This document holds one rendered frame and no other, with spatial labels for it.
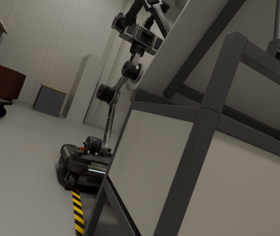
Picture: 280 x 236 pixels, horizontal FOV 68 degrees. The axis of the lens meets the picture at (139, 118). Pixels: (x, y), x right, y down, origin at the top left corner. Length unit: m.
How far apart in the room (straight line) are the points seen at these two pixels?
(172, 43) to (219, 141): 0.56
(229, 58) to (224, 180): 0.31
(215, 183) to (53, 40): 7.94
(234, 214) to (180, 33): 0.71
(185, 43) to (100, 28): 7.76
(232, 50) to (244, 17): 0.51
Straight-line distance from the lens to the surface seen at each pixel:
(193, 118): 0.56
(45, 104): 6.57
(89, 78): 7.09
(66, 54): 8.25
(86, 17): 8.65
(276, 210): 0.80
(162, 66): 1.03
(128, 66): 1.90
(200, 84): 1.13
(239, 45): 0.59
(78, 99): 7.03
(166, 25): 1.40
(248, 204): 0.70
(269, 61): 0.66
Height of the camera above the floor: 0.71
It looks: 1 degrees up
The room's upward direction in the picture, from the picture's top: 20 degrees clockwise
